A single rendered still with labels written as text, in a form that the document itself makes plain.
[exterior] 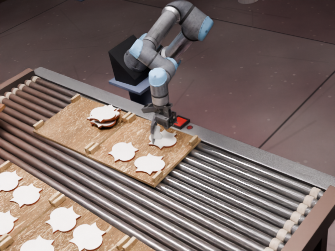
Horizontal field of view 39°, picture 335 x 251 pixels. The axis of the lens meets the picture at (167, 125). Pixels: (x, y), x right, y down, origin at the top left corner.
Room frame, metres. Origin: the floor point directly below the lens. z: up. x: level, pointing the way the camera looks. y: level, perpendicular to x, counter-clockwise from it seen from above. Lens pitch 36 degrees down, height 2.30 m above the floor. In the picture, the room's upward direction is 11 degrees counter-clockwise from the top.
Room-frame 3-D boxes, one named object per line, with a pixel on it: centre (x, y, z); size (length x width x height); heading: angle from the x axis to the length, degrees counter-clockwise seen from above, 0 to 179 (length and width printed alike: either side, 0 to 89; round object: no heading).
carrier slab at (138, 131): (1.73, 0.13, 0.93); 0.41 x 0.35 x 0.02; 45
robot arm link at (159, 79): (1.72, 0.00, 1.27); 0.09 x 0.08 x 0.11; 153
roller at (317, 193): (1.96, 0.12, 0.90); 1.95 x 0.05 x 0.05; 43
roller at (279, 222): (1.82, 0.26, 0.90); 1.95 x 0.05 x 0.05; 43
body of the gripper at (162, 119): (1.72, 0.01, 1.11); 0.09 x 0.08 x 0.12; 46
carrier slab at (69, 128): (2.02, 0.43, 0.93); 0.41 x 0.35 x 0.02; 45
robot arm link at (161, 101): (1.73, 0.00, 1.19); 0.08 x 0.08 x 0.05
